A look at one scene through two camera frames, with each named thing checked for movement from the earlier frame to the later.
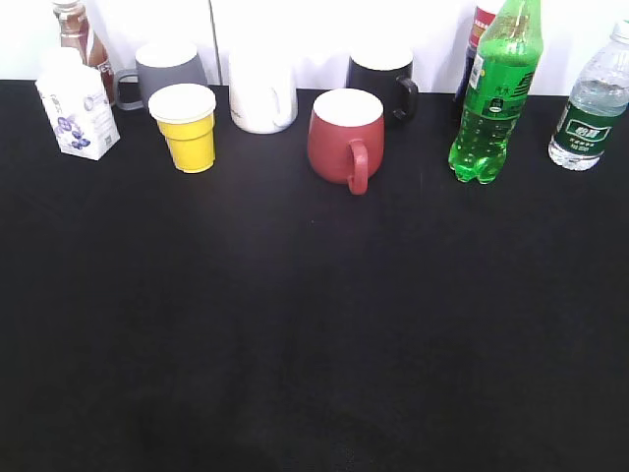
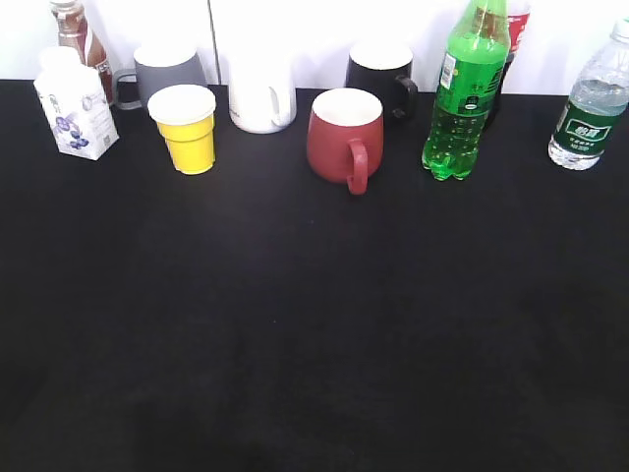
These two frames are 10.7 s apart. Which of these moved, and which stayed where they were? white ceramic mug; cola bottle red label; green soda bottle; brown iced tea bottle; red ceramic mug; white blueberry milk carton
Moved: green soda bottle; cola bottle red label
Stayed: red ceramic mug; white blueberry milk carton; brown iced tea bottle; white ceramic mug
